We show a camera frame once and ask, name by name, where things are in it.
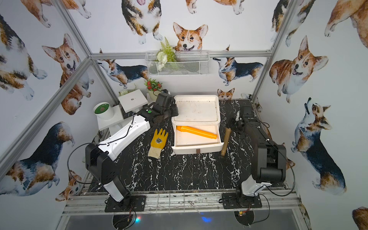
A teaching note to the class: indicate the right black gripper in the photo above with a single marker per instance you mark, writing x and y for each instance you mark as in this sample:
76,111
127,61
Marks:
231,124

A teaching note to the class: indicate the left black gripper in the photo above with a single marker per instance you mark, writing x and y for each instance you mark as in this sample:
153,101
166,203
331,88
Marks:
168,109

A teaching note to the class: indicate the gold microphone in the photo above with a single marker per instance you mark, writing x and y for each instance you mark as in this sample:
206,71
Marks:
228,132

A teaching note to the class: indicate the orange microphone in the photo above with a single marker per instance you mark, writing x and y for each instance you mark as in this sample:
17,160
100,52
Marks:
196,131

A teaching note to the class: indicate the white drawer cabinet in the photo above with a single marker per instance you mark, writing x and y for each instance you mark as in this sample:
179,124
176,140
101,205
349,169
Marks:
201,112

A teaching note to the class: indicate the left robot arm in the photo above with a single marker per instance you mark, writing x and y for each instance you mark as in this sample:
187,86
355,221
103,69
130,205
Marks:
100,157

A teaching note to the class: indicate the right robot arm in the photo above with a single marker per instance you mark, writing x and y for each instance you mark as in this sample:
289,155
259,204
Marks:
268,163

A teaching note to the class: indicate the green pot red flowers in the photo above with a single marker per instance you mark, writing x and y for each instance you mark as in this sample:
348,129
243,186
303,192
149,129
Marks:
154,88

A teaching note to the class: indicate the yellow work glove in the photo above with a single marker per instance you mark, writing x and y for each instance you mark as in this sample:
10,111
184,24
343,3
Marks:
158,143

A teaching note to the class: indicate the small white flower plant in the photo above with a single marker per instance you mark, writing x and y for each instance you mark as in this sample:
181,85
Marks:
127,91

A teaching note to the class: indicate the white stepped display shelf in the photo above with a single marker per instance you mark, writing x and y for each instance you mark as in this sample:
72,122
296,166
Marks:
132,102

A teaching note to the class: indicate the green fern plant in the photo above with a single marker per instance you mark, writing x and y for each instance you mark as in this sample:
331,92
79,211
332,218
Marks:
165,55

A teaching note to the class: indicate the white cup green inside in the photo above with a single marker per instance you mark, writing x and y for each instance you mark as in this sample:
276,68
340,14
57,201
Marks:
103,111

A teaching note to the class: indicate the white wire wall basket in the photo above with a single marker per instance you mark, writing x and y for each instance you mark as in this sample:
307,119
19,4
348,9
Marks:
188,63

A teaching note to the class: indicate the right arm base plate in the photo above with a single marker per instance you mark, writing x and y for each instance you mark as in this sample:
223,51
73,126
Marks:
234,201

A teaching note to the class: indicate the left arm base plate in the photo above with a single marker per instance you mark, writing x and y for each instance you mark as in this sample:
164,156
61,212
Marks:
136,202

